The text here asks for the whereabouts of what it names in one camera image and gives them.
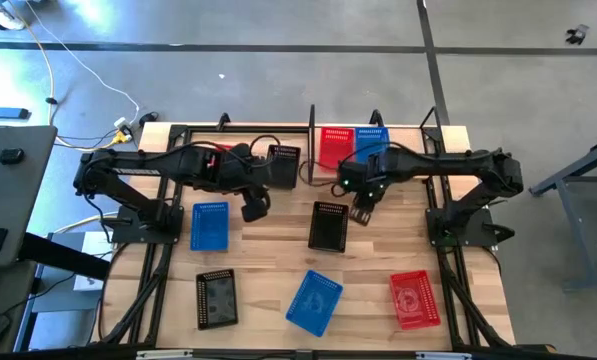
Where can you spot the white floor object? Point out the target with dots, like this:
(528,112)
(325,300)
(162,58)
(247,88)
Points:
(3,19)

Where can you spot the blue plastic basket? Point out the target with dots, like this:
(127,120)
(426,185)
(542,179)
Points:
(209,227)
(370,140)
(313,303)

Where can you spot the black floor tape strip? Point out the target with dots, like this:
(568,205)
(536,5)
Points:
(228,48)
(430,60)

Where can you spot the grey-blue metal cart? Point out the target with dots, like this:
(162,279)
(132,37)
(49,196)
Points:
(593,220)

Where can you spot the silver aluminium bar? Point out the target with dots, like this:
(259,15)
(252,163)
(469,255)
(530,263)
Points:
(443,356)
(163,354)

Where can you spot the small black desk device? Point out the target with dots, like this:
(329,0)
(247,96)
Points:
(11,156)

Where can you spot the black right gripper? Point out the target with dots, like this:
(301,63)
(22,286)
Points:
(365,192)

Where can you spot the black clamp bracket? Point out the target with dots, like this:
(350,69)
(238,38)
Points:
(223,121)
(376,120)

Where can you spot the small black floor object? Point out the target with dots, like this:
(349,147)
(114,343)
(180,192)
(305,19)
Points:
(575,36)

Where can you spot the grey desk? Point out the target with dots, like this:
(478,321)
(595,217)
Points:
(18,200)

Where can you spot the black desk leg bar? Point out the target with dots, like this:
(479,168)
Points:
(63,255)

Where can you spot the black plastic basket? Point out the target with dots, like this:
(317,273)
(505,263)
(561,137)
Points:
(285,167)
(328,227)
(217,300)

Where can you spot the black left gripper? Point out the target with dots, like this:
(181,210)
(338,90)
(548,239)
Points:
(255,205)

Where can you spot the red plastic basket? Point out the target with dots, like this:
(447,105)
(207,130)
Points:
(335,147)
(414,300)
(212,162)

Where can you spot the yellow plug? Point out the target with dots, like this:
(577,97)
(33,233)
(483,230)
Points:
(122,137)

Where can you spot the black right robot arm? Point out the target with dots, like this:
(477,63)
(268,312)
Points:
(443,165)

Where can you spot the white box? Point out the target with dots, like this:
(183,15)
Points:
(95,247)

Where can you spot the black power adapter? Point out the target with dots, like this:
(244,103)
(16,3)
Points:
(148,119)

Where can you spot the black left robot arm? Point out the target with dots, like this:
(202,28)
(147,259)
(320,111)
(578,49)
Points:
(178,162)

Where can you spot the dark flat bar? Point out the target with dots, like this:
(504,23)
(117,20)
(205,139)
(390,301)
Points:
(3,113)

